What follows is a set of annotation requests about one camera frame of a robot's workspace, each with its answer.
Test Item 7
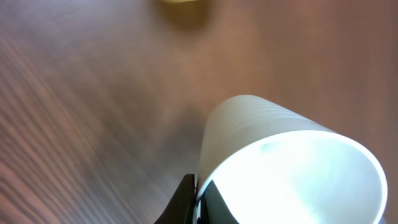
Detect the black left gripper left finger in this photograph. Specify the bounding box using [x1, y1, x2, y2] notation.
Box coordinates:
[155, 174, 195, 224]

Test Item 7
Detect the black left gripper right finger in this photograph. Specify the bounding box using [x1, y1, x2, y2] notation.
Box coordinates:
[196, 181, 239, 224]

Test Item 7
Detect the pale cream cup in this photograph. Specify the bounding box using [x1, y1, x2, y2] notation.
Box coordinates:
[193, 95, 388, 224]

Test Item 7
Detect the yellow cup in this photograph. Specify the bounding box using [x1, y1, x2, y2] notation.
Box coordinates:
[162, 0, 197, 3]

